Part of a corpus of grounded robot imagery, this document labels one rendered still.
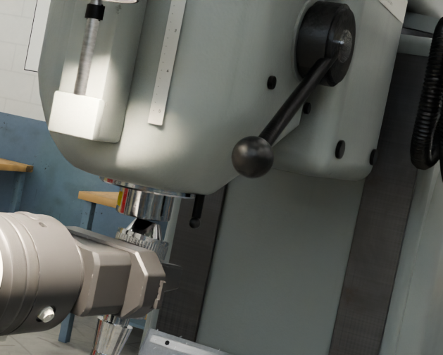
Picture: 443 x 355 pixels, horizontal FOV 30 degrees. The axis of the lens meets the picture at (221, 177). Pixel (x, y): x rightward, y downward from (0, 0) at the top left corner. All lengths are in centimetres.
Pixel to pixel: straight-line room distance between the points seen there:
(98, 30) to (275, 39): 14
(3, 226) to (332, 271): 55
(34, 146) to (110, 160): 540
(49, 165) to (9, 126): 46
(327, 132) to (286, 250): 32
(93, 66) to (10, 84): 563
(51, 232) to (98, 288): 6
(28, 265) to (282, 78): 26
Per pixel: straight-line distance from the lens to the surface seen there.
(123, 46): 61
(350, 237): 104
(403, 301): 103
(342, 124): 79
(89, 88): 60
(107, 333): 72
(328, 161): 77
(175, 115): 61
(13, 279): 57
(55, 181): 591
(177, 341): 113
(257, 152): 57
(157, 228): 72
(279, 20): 66
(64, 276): 60
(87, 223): 482
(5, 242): 57
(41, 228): 61
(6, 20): 634
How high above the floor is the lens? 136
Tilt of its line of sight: 3 degrees down
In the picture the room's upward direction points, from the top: 11 degrees clockwise
